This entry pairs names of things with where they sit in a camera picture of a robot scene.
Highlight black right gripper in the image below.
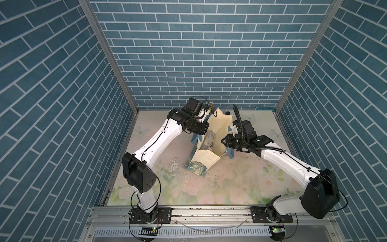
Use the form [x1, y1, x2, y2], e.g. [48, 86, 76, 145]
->
[220, 134, 247, 150]

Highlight clear compass set case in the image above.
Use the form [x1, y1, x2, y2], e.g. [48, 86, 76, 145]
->
[201, 131, 216, 150]

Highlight cream canvas tote bag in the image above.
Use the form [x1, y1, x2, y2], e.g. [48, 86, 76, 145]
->
[185, 109, 233, 176]

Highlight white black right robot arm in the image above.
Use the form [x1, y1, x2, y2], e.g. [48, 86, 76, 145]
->
[221, 105, 348, 222]

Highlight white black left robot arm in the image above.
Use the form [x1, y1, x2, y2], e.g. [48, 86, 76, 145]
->
[122, 97, 216, 223]

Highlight pencils in cup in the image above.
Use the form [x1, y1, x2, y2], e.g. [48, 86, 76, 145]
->
[206, 100, 216, 112]

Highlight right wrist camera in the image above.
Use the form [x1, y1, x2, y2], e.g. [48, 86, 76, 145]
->
[231, 125, 240, 136]

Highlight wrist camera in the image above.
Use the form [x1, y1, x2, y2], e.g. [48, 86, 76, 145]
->
[231, 125, 240, 136]
[195, 108, 210, 123]

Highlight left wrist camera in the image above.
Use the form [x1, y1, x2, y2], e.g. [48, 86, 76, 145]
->
[195, 108, 210, 123]

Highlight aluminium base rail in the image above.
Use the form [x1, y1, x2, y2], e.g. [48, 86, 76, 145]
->
[80, 205, 345, 242]

